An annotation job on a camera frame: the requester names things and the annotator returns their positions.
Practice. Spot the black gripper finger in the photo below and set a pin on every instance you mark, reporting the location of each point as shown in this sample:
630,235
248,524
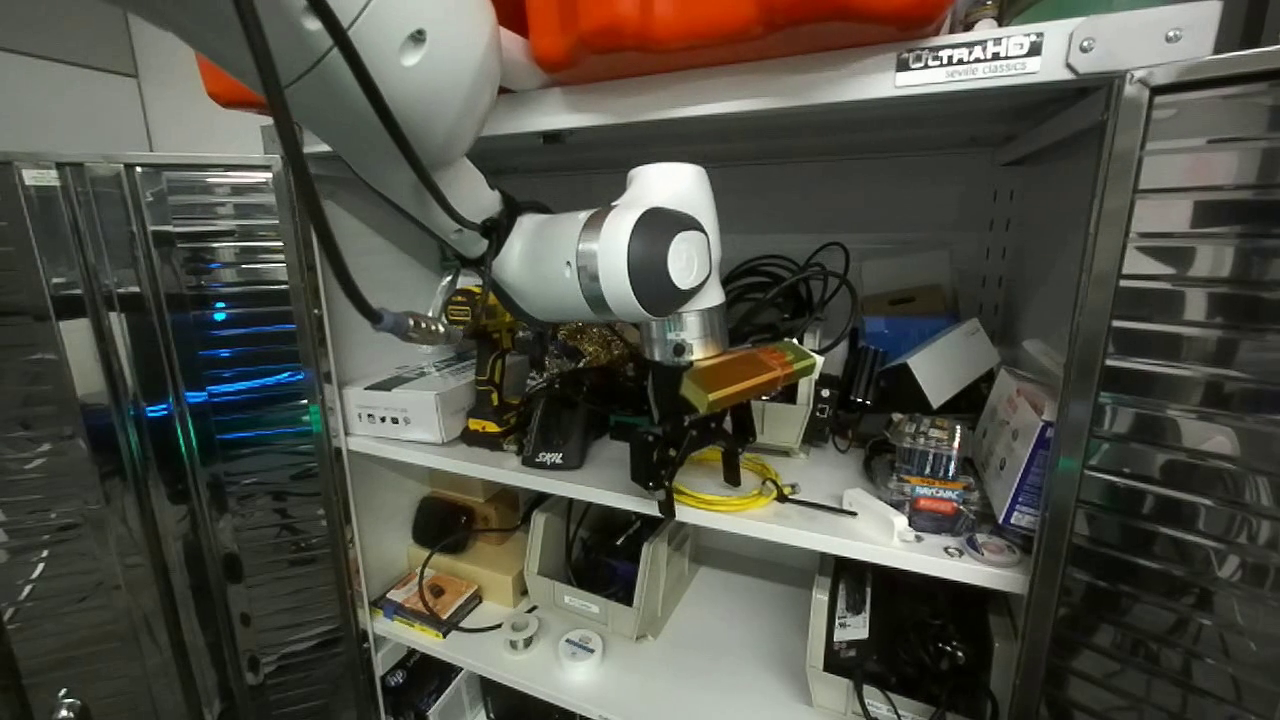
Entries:
653,468
728,463

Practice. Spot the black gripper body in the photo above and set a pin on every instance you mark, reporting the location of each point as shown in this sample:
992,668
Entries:
674,430

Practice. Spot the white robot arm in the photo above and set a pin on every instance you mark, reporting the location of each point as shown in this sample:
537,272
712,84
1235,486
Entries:
646,258

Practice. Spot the grey storage bin upper shelf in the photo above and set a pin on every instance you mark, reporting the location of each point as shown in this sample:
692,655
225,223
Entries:
783,417

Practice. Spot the black battery charger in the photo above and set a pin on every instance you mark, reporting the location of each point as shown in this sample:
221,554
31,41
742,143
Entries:
561,430

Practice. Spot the brown cardboard box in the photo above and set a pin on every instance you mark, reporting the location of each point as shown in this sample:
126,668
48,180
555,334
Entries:
473,533

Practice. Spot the battery pack blister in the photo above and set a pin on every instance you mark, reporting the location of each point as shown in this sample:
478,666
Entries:
931,468

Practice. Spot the yellow black power drill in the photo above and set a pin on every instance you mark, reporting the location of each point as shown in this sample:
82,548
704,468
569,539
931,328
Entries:
498,394

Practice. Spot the white cardboard box green label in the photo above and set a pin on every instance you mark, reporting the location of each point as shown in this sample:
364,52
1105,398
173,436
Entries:
425,406

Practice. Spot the blue white box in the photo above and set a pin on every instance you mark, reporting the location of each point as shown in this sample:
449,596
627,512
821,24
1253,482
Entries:
926,361

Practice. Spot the metal shelving cabinet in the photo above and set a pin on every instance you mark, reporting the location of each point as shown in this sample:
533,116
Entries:
1115,223

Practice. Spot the white leaflet box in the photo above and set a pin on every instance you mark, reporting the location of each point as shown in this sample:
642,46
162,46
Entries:
1015,444

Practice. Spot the orange plastic container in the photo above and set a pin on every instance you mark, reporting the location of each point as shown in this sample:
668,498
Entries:
665,33

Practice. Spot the gold wrist camera bar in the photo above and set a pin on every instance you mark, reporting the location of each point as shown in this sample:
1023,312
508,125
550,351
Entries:
746,373

